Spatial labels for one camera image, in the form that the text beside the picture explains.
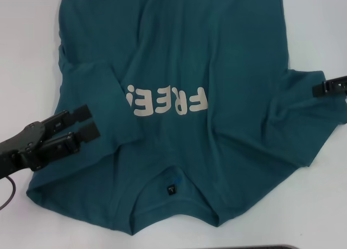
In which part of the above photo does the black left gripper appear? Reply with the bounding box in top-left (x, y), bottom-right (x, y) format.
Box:
top-left (0, 104), bottom-right (101, 179)

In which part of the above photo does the teal t-shirt with white print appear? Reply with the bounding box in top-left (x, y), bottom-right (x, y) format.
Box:
top-left (26, 0), bottom-right (339, 229)

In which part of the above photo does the dark red left arm cable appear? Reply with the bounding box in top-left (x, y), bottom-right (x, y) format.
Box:
top-left (0, 176), bottom-right (17, 210)

